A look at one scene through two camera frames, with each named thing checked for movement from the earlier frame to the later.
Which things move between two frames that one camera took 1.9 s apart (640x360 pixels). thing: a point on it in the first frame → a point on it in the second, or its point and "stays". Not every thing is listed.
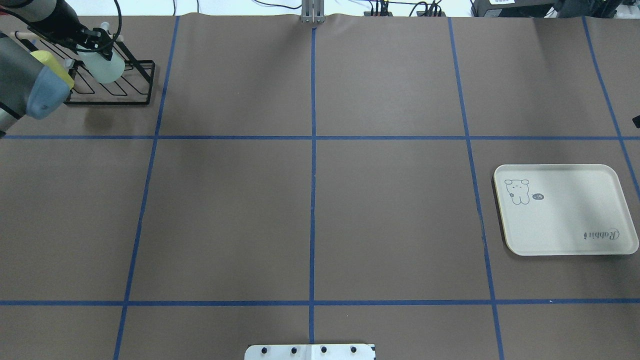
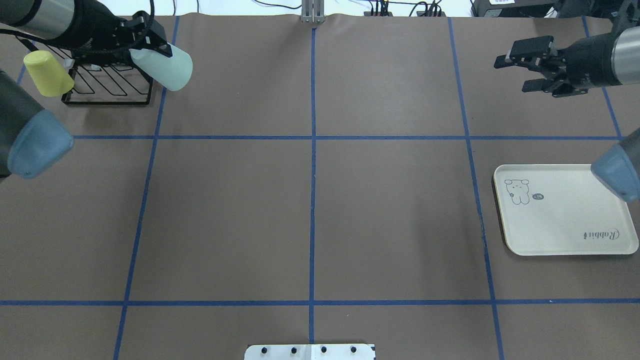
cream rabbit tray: x=564 y=209 stays
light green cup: x=106 y=71 → x=173 y=73
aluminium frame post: x=313 y=11 stays
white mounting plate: x=310 y=351 stays
